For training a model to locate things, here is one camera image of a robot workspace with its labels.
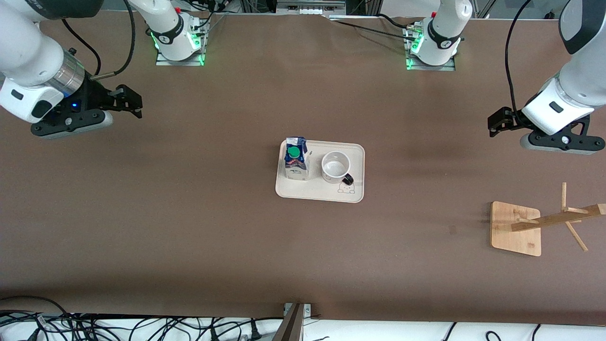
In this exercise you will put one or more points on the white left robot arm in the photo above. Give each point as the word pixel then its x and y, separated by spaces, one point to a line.
pixel 577 90

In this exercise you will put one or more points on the blue milk carton green cap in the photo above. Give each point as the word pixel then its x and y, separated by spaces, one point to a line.
pixel 296 163

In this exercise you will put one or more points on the small metal mount bracket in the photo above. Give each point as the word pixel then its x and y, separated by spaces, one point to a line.
pixel 307 310

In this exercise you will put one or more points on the cream rabbit print tray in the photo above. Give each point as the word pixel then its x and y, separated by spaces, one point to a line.
pixel 317 192

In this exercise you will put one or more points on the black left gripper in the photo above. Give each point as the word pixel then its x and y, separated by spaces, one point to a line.
pixel 514 118

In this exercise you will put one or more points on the dark camera mount post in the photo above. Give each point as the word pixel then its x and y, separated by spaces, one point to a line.
pixel 291 327

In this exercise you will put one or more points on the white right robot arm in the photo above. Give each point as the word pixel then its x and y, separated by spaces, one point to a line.
pixel 28 52

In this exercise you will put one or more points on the wooden cup rack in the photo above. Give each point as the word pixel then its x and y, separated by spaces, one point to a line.
pixel 513 232

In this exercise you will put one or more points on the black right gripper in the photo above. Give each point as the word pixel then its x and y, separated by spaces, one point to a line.
pixel 93 95

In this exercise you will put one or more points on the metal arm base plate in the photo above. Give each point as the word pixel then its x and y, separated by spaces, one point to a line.
pixel 433 67
pixel 180 62

